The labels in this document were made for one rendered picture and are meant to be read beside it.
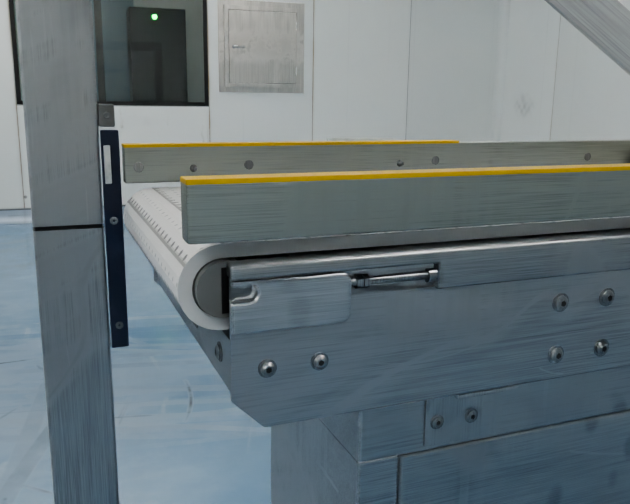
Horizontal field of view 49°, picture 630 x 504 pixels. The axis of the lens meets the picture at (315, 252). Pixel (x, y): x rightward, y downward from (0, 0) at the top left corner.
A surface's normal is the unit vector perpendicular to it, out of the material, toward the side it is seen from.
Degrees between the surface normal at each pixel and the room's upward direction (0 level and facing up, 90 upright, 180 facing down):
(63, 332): 90
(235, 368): 90
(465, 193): 90
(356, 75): 90
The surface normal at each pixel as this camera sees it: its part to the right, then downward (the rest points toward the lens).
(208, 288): 0.37, 0.21
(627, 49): -0.20, 0.16
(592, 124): -0.95, 0.06
